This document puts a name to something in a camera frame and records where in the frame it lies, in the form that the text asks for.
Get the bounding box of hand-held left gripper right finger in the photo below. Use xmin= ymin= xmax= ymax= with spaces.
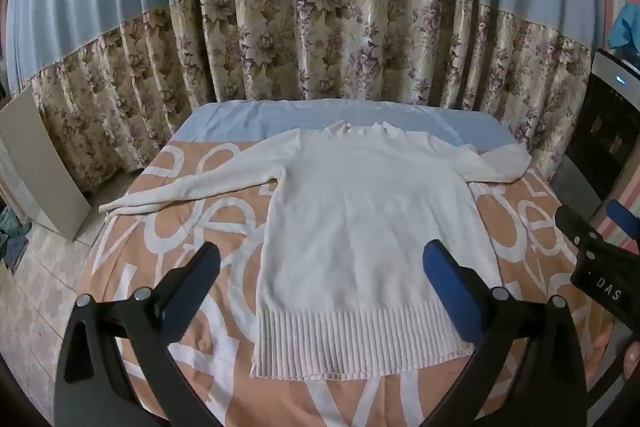
xmin=422 ymin=239 xmax=601 ymax=427

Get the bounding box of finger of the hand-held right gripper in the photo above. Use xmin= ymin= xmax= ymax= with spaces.
xmin=606 ymin=199 xmax=640 ymax=254
xmin=555 ymin=204 xmax=602 ymax=254

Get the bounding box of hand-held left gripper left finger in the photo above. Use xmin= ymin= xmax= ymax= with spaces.
xmin=55 ymin=242 xmax=223 ymax=427

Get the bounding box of white knit sweater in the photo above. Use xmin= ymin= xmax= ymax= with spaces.
xmin=99 ymin=121 xmax=532 ymax=380

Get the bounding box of dark clothes pile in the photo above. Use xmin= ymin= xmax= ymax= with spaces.
xmin=0 ymin=204 xmax=33 ymax=275

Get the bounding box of person's right hand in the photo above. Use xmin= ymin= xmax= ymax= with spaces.
xmin=624 ymin=341 xmax=640 ymax=379

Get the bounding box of orange white patterned blanket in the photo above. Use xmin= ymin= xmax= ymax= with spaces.
xmin=82 ymin=139 xmax=626 ymax=427

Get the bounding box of black grey appliance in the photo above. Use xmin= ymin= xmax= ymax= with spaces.
xmin=552 ymin=49 xmax=640 ymax=220

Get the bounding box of blue cloth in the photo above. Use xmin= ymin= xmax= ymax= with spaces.
xmin=607 ymin=2 xmax=640 ymax=52

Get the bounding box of white flat board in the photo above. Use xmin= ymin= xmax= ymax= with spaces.
xmin=0 ymin=87 xmax=92 ymax=242

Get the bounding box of light blue bed sheet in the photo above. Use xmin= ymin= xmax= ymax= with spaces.
xmin=172 ymin=101 xmax=516 ymax=155

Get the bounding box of blue floral curtain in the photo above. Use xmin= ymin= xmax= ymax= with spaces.
xmin=0 ymin=0 xmax=626 ymax=192

